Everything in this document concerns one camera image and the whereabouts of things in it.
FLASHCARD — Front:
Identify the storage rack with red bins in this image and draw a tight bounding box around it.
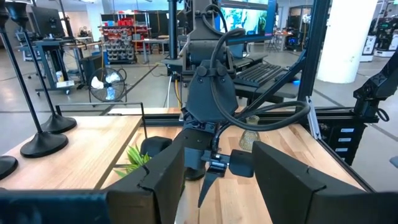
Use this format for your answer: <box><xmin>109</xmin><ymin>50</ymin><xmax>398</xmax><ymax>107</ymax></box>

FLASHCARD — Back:
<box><xmin>101</xmin><ymin>17</ymin><xmax>150</xmax><ymax>65</ymax></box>

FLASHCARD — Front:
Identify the white black kiosk machine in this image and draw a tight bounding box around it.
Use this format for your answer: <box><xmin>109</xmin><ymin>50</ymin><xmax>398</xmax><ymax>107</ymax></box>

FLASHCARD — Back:
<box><xmin>362</xmin><ymin>17</ymin><xmax>398</xmax><ymax>63</ymax></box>

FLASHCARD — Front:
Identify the black desk monitor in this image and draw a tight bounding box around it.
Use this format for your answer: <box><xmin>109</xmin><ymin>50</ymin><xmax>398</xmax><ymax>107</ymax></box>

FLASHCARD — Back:
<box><xmin>30</xmin><ymin>5</ymin><xmax>67</xmax><ymax>40</ymax></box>

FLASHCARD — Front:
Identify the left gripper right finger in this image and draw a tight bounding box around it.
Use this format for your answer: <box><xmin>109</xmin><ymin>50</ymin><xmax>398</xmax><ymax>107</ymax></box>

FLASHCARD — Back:
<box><xmin>251</xmin><ymin>140</ymin><xmax>327</xmax><ymax>224</ymax></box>

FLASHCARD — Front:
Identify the black computer keyboard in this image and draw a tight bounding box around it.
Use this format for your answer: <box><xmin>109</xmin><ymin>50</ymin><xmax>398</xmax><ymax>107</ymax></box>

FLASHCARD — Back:
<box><xmin>233</xmin><ymin>62</ymin><xmax>292</xmax><ymax>88</ymax></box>

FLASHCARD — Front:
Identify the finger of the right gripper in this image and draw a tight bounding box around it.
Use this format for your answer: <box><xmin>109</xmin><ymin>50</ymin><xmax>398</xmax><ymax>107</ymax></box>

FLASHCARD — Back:
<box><xmin>197</xmin><ymin>164</ymin><xmax>228</xmax><ymax>208</ymax></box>

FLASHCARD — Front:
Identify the black controller box stack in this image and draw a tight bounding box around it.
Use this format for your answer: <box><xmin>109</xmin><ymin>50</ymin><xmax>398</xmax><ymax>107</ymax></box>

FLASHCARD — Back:
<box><xmin>323</xmin><ymin>121</ymin><xmax>361</xmax><ymax>166</ymax></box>

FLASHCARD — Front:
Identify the computer mouse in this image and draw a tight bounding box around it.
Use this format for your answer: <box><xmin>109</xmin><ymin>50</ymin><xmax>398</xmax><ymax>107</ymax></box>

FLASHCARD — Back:
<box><xmin>285</xmin><ymin>74</ymin><xmax>302</xmax><ymax>85</ymax></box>

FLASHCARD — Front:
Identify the green artificial plant white pot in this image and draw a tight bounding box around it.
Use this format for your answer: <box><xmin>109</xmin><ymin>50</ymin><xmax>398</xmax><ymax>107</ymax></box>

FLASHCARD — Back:
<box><xmin>113</xmin><ymin>144</ymin><xmax>154</xmax><ymax>179</ymax></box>

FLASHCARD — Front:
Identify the black floor fan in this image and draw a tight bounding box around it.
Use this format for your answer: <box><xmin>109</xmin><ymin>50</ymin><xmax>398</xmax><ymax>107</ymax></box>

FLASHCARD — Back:
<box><xmin>88</xmin><ymin>67</ymin><xmax>127</xmax><ymax>103</ymax></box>

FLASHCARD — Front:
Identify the ribbed clear glass candle holder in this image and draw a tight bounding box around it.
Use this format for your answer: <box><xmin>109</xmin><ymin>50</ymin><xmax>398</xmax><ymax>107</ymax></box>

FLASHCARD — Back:
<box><xmin>238</xmin><ymin>114</ymin><xmax>262</xmax><ymax>152</ymax></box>

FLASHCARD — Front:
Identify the grey standing desk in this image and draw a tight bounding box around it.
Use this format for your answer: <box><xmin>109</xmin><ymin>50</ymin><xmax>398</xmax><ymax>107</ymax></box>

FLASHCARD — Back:
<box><xmin>17</xmin><ymin>37</ymin><xmax>105</xmax><ymax>96</ymax></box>

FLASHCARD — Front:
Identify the white round column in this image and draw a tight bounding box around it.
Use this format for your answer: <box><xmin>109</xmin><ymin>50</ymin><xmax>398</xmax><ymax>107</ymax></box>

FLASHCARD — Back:
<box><xmin>316</xmin><ymin>0</ymin><xmax>379</xmax><ymax>85</ymax></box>

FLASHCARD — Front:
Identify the yellow cable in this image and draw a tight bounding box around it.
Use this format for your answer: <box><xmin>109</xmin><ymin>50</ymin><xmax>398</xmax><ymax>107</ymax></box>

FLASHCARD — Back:
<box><xmin>173</xmin><ymin>79</ymin><xmax>183</xmax><ymax>109</ymax></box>

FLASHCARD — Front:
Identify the large computer monitor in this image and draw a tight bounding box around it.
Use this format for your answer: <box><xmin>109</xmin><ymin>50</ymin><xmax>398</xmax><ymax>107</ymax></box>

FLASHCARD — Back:
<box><xmin>216</xmin><ymin>0</ymin><xmax>278</xmax><ymax>44</ymax></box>

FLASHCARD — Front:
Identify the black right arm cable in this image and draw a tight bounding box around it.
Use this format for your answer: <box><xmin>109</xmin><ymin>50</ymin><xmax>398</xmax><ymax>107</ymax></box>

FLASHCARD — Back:
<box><xmin>201</xmin><ymin>2</ymin><xmax>312</xmax><ymax>150</ymax></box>

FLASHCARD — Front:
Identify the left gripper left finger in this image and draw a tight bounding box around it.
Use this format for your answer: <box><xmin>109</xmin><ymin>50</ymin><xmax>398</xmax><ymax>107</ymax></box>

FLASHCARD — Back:
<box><xmin>105</xmin><ymin>136</ymin><xmax>187</xmax><ymax>224</ymax></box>

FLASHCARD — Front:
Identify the grey background table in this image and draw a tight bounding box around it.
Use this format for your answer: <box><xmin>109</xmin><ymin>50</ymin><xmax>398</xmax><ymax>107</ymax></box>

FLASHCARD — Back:
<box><xmin>132</xmin><ymin>36</ymin><xmax>171</xmax><ymax>65</ymax></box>

